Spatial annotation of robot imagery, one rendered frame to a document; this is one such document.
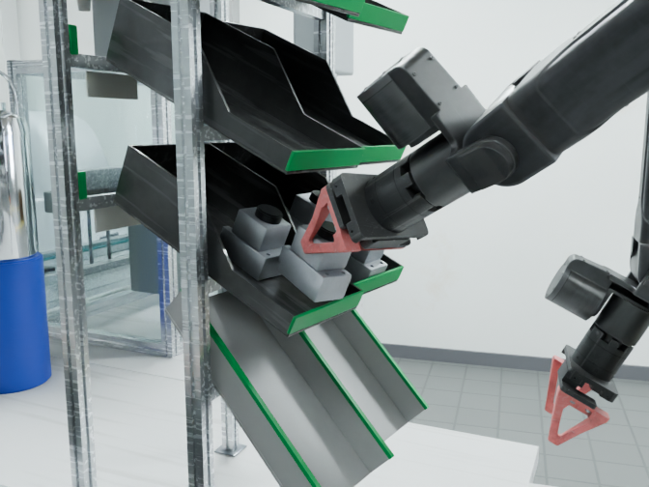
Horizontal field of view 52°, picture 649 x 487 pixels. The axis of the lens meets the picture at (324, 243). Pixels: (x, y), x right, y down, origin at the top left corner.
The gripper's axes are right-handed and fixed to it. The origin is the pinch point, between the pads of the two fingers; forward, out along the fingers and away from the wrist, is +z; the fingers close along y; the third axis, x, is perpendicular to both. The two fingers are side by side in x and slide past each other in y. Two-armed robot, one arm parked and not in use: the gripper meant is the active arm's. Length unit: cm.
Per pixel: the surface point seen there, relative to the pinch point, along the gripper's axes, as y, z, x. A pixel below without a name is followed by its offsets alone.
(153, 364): -31, 90, -8
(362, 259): -12.6, 6.3, -0.1
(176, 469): -8, 53, 16
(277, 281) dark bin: -0.1, 8.7, 0.9
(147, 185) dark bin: 10.0, 13.4, -13.3
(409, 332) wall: -276, 208, -21
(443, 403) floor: -235, 171, 23
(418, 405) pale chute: -23.7, 14.5, 18.5
